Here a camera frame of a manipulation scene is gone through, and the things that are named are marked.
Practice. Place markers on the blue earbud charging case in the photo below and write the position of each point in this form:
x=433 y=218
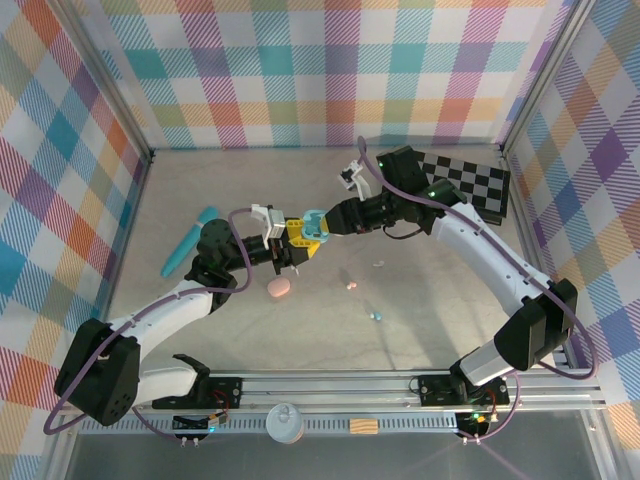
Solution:
x=312 y=225

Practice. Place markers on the pink earbud charging case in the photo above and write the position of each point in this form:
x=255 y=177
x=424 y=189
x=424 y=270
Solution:
x=279 y=288

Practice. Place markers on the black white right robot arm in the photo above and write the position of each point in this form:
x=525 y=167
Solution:
x=480 y=250

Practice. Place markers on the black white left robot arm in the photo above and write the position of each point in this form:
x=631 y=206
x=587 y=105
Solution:
x=165 y=310

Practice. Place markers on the teal cylindrical wand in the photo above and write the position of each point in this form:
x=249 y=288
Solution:
x=190 y=240

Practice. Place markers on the folded black grey chessboard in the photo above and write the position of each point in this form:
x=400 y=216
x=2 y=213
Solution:
x=480 y=185

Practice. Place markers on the pale round lidded container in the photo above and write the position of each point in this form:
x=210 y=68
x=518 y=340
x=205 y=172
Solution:
x=285 y=422

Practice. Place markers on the small wooden block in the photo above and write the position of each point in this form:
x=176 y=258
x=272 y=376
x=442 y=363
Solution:
x=363 y=426

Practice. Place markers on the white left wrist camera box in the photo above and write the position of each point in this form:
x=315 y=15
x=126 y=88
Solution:
x=274 y=225

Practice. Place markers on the aluminium side rail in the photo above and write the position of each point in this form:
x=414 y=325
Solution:
x=131 y=220
x=525 y=225

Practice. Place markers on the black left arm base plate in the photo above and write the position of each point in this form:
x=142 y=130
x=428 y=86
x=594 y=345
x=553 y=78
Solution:
x=225 y=392

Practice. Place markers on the aluminium cross rail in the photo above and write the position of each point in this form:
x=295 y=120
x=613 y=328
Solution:
x=325 y=390

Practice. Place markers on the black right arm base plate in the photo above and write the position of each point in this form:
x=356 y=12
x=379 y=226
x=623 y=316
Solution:
x=435 y=390

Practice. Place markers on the aluminium frame post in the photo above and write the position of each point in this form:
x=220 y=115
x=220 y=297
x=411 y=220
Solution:
x=111 y=85
x=546 y=75

